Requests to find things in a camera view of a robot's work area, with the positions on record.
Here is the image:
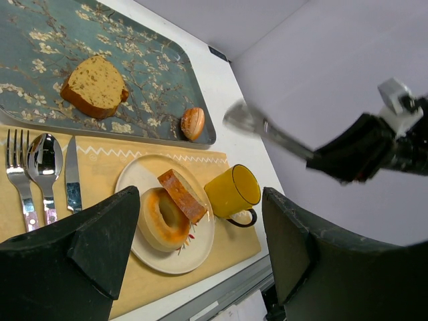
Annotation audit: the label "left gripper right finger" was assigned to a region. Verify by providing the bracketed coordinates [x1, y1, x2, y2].
[262, 187, 427, 320]

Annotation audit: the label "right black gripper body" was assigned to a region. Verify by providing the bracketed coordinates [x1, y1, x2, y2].
[382, 96, 427, 176]

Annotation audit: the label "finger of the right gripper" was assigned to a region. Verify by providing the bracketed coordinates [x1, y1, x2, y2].
[306, 113, 395, 183]

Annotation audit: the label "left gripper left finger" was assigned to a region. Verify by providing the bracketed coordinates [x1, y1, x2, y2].
[1, 186, 140, 320]

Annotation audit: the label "orange glazed bagel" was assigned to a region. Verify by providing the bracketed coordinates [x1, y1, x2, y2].
[138, 187, 191, 252]

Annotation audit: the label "metal serving tongs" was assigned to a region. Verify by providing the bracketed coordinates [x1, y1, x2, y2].
[223, 100, 318, 161]

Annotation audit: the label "bread slice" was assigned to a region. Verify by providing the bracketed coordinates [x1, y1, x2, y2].
[60, 56, 129, 119]
[157, 169, 208, 224]

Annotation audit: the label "yellow cloth placemat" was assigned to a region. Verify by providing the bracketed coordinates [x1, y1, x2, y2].
[1, 126, 261, 318]

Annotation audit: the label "yellow mug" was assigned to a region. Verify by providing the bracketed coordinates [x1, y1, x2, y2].
[204, 165, 261, 228]

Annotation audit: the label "cream plate with branch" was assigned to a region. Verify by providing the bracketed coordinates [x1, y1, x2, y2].
[115, 154, 215, 274]

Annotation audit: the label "small orange bun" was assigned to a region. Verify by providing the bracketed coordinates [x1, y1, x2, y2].
[181, 107, 205, 140]

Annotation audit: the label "right blue corner label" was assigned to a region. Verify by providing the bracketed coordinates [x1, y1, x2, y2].
[208, 46, 229, 62]

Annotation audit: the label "floral blue serving tray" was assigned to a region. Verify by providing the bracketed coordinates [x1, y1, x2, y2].
[1, 1, 206, 142]

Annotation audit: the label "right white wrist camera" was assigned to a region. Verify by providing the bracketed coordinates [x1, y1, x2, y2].
[378, 78, 423, 138]

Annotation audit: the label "silver knife pink handle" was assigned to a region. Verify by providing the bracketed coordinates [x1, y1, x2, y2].
[65, 136, 82, 214]

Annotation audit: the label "silver fork pink handle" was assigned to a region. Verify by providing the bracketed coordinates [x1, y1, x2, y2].
[5, 129, 39, 232]

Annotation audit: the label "silver spoon pink handle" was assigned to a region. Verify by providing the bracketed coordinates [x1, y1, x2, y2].
[27, 133, 63, 225]

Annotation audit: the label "aluminium front rail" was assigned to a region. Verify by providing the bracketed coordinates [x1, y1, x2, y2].
[161, 255, 274, 320]

